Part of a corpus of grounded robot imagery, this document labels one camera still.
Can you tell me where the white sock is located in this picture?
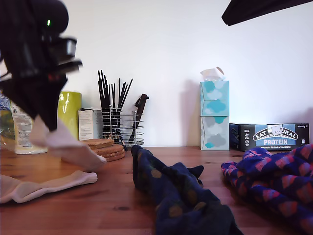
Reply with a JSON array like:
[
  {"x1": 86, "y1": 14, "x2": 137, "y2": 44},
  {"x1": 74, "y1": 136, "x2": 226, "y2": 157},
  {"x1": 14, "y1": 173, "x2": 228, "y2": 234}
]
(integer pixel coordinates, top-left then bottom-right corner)
[
  {"x1": 29, "y1": 116, "x2": 108, "y2": 172},
  {"x1": 0, "y1": 170, "x2": 98, "y2": 204}
]

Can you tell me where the navy dotted sock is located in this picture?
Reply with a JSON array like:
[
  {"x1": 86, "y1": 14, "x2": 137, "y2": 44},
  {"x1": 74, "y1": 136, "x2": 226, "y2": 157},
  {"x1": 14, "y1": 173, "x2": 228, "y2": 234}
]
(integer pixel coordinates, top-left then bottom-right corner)
[
  {"x1": 156, "y1": 163, "x2": 243, "y2": 235},
  {"x1": 131, "y1": 144, "x2": 221, "y2": 221}
]

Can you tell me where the blue cupcake pattern sock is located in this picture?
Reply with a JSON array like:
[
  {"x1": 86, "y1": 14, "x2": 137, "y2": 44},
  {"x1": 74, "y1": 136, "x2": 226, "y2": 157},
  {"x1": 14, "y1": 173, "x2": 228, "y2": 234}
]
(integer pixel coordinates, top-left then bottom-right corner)
[
  {"x1": 236, "y1": 143, "x2": 313, "y2": 196},
  {"x1": 221, "y1": 161, "x2": 313, "y2": 233}
]

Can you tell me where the yellow kitchen roll pack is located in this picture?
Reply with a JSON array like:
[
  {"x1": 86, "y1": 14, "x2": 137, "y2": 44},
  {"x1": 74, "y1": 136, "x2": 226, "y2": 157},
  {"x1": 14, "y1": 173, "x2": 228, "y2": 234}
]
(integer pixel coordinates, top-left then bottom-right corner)
[{"x1": 0, "y1": 91, "x2": 83, "y2": 155}]

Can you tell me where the small white printed carton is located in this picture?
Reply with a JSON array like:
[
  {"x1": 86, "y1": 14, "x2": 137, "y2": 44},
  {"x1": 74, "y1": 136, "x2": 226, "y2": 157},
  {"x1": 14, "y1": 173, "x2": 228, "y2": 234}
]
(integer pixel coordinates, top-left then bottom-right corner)
[{"x1": 78, "y1": 109, "x2": 95, "y2": 142}]

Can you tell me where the thin black stick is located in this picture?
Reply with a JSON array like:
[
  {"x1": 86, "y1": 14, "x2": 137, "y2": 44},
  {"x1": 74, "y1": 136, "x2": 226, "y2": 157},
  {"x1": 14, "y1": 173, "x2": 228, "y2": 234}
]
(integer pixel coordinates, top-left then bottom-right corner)
[
  {"x1": 119, "y1": 83, "x2": 129, "y2": 110},
  {"x1": 97, "y1": 70, "x2": 106, "y2": 137},
  {"x1": 121, "y1": 78, "x2": 134, "y2": 110},
  {"x1": 112, "y1": 83, "x2": 116, "y2": 137},
  {"x1": 118, "y1": 78, "x2": 121, "y2": 137},
  {"x1": 104, "y1": 75, "x2": 110, "y2": 137}
]

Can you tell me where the pale grey carton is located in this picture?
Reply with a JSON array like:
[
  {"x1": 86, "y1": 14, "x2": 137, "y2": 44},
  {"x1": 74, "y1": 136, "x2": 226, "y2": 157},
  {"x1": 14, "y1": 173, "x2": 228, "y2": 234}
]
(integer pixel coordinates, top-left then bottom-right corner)
[{"x1": 93, "y1": 109, "x2": 103, "y2": 140}]

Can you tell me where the square cork coaster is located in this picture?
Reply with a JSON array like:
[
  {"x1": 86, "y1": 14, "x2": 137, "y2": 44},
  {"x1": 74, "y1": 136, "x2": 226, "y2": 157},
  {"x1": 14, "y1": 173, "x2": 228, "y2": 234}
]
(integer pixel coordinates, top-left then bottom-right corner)
[
  {"x1": 82, "y1": 139, "x2": 115, "y2": 145},
  {"x1": 87, "y1": 141, "x2": 115, "y2": 149}
]

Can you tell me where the white tissue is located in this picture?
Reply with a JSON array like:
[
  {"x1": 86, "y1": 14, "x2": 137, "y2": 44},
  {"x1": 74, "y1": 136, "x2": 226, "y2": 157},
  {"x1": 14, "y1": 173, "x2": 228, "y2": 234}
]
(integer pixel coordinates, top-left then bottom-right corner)
[{"x1": 200, "y1": 66, "x2": 225, "y2": 83}]

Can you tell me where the black pen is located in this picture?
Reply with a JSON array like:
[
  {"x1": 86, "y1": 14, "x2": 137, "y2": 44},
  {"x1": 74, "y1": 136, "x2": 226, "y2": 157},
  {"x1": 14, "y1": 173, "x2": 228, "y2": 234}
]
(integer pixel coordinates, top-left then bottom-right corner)
[{"x1": 119, "y1": 134, "x2": 128, "y2": 152}]

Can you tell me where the blue cloud tissue box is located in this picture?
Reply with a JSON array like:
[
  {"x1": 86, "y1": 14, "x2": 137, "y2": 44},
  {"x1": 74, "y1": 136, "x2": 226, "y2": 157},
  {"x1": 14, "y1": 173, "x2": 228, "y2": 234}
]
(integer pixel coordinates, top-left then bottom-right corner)
[{"x1": 200, "y1": 81, "x2": 230, "y2": 117}]

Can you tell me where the black protein bar box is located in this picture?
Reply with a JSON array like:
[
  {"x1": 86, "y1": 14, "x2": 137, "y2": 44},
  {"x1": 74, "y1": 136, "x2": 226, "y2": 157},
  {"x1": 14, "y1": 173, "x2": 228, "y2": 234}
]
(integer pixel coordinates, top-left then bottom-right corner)
[{"x1": 229, "y1": 123, "x2": 310, "y2": 151}]

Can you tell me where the grey cloud tissue box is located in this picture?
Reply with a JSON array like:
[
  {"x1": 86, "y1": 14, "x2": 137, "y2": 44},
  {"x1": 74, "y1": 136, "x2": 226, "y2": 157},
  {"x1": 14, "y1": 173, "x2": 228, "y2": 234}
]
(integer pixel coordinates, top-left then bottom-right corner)
[{"x1": 199, "y1": 115, "x2": 230, "y2": 151}]

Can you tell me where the arm grey camera box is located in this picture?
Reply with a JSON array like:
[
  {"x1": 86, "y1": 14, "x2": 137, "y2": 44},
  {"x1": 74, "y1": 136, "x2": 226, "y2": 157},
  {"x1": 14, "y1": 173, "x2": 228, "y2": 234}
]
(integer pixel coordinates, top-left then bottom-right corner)
[{"x1": 58, "y1": 36, "x2": 78, "y2": 60}]

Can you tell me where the chrome wire utensil holder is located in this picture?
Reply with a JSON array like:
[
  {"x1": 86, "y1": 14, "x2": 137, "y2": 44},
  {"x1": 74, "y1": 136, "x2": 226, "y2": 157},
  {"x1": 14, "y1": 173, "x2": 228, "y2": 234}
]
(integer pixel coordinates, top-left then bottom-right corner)
[{"x1": 101, "y1": 104, "x2": 145, "y2": 150}]

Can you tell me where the dark handled knife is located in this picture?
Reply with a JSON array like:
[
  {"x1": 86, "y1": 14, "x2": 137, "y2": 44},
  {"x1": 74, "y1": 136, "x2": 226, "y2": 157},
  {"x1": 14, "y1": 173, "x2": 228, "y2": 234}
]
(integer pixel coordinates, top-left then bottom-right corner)
[{"x1": 128, "y1": 94, "x2": 150, "y2": 143}]

